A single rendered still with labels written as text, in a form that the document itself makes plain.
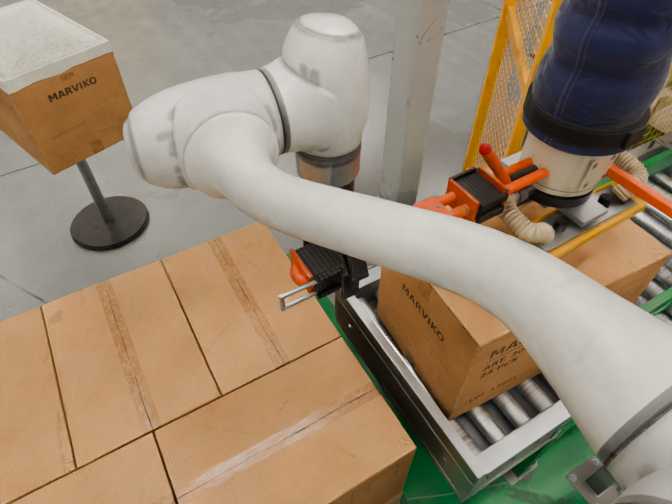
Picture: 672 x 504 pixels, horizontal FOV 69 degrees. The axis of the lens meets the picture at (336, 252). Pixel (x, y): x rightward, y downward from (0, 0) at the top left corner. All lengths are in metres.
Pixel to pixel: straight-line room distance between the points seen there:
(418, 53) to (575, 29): 1.18
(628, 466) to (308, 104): 0.44
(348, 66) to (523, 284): 0.31
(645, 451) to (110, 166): 3.15
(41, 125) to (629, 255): 1.96
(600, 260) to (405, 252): 1.00
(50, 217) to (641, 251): 2.73
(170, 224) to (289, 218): 2.35
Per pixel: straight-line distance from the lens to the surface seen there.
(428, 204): 0.95
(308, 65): 0.57
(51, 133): 2.18
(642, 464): 0.34
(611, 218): 1.24
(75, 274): 2.72
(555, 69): 1.02
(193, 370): 1.55
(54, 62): 2.10
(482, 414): 1.49
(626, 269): 1.38
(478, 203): 0.95
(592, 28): 0.95
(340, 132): 0.60
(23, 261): 2.91
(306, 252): 0.84
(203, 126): 0.51
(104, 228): 2.84
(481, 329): 1.13
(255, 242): 1.82
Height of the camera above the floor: 1.86
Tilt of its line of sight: 48 degrees down
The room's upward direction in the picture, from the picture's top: straight up
